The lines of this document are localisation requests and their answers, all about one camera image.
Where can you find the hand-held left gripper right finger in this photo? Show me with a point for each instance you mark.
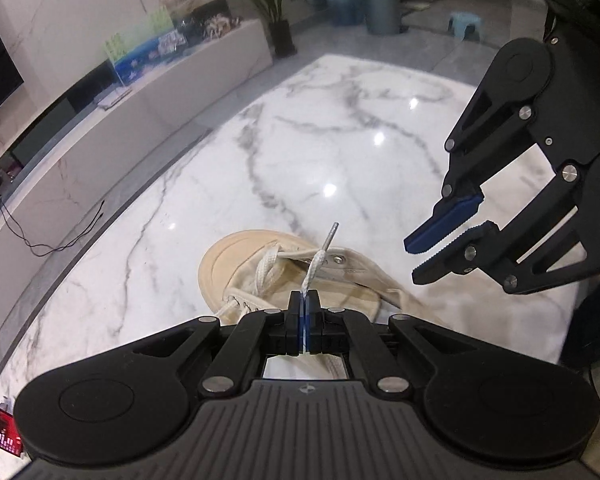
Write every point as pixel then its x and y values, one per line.
pixel 314 325

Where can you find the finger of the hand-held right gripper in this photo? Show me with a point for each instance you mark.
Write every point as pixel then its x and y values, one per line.
pixel 450 260
pixel 445 225

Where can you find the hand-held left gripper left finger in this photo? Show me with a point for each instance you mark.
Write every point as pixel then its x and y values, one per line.
pixel 294 325

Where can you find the white shoelace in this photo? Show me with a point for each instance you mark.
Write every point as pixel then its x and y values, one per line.
pixel 267 270

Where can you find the beige canvas shoe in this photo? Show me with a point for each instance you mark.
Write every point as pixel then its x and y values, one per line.
pixel 230 265

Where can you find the blue plastic stool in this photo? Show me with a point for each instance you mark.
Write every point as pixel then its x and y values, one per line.
pixel 465 22

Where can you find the grey trash bin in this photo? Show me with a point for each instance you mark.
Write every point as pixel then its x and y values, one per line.
pixel 380 7

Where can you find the potted long-leaf plant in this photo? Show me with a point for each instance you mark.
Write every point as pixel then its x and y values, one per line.
pixel 282 37

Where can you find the white marble TV cabinet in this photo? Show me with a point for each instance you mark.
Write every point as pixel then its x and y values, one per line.
pixel 155 110

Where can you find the grey notebook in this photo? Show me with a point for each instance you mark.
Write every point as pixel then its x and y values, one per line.
pixel 112 99

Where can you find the small figurines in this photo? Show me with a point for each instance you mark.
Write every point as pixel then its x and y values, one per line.
pixel 220 26

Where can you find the photo card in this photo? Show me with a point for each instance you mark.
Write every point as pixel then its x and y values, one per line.
pixel 170 42

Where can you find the smartphone with lit screen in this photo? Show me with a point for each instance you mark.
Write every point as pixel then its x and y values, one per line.
pixel 0 427

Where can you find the lotus pond painting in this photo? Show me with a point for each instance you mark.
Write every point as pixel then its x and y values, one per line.
pixel 135 55

